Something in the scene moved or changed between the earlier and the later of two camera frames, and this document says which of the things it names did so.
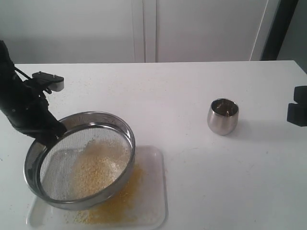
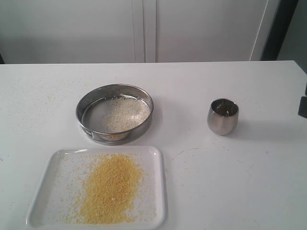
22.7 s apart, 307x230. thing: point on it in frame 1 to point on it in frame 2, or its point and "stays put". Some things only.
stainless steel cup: [222, 116] stays put
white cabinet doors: [44, 31] stays put
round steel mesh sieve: [87, 166] to [115, 114]
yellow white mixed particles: [100, 165] to [125, 112]
